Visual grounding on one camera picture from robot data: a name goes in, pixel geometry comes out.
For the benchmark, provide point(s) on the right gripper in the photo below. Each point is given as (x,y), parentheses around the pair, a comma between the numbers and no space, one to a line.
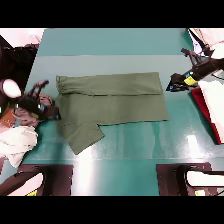
(181,81)

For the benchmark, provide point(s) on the green T-shirt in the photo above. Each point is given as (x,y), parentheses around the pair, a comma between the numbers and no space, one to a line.
(113,103)

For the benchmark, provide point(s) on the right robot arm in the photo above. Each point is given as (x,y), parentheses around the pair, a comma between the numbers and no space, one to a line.
(208,66)

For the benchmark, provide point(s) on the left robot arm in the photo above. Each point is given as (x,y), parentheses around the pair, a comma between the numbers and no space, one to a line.
(30,104)

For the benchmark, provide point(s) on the red garment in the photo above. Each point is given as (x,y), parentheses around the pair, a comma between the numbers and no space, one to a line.
(204,110)

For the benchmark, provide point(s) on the white garment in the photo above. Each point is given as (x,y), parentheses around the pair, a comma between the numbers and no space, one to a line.
(215,100)
(16,141)

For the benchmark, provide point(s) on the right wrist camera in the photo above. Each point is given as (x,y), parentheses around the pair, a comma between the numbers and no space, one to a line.
(191,55)

